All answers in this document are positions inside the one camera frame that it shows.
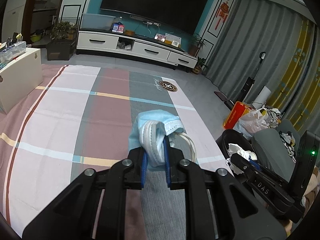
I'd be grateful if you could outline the blue face mask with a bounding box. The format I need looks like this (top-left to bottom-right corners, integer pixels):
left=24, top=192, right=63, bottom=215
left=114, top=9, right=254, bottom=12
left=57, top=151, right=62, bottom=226
left=128, top=109, right=197, bottom=171

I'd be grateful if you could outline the white tissue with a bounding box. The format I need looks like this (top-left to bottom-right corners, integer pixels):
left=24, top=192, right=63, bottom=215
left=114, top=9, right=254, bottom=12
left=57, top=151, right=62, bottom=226
left=226, top=144, right=258, bottom=175

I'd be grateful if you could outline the black trash bin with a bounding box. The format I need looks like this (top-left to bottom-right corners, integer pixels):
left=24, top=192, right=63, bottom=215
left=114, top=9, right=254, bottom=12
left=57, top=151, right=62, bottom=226
left=216, top=128, right=256, bottom=181

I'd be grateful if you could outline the grey sofa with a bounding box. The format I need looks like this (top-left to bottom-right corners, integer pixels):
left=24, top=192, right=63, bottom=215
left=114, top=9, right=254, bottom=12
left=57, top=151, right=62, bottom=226
left=251, top=119, right=300, bottom=181

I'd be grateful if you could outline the white plastic shopping bag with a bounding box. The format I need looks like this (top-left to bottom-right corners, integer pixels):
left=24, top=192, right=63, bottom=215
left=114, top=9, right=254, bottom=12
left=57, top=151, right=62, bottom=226
left=233, top=108, right=269, bottom=140

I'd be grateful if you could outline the red paper bag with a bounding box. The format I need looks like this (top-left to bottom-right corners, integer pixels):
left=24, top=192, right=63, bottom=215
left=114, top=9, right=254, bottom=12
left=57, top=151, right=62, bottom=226
left=223, top=101, right=253, bottom=129

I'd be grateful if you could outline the white paper roll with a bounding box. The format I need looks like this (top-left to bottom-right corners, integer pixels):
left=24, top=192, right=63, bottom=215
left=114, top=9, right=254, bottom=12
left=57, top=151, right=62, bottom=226
left=252, top=86, right=271, bottom=109

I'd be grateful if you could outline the yellow patterned curtain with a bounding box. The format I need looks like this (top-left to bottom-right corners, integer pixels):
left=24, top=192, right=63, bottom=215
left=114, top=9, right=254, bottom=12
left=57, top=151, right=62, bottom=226
left=267, top=17, right=319, bottom=133

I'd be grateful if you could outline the small floor plant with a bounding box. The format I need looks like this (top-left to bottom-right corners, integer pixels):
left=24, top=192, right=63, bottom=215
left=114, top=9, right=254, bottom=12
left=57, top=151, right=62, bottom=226
left=192, top=57, right=208, bottom=75

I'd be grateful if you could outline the upright vacuum cleaner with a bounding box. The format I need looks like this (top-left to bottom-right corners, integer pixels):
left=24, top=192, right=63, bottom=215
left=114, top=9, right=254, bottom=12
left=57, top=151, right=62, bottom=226
left=239, top=51, right=266, bottom=102

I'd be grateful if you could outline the white TV cabinet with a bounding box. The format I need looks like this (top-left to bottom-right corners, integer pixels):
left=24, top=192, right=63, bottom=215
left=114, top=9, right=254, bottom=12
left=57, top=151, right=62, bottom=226
left=76, top=30, right=197, bottom=69

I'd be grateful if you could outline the potted plant near cabinet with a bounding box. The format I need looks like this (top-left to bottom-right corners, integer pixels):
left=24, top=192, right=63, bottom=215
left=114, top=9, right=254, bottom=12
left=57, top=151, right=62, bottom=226
left=188, top=33, right=206, bottom=56

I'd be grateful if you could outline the left potted plant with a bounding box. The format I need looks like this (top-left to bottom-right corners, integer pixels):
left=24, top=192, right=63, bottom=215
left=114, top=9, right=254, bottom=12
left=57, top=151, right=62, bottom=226
left=46, top=21, right=78, bottom=61

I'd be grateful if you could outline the grey curtain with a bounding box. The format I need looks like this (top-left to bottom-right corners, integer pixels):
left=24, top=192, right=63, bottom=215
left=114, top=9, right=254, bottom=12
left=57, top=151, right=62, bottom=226
left=206, top=0, right=308, bottom=102

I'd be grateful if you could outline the clear plastic storage box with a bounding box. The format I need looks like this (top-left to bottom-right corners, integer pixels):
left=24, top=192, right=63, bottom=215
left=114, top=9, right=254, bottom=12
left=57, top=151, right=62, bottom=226
left=0, top=41, right=26, bottom=64

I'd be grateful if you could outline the black television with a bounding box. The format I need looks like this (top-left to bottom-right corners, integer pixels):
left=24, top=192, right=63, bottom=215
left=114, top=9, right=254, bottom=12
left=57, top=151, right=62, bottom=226
left=100, top=0, right=208, bottom=34

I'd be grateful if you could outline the black camera box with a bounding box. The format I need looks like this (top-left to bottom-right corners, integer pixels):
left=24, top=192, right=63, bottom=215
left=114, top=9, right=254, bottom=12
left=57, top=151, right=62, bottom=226
left=289, top=131, right=319, bottom=198

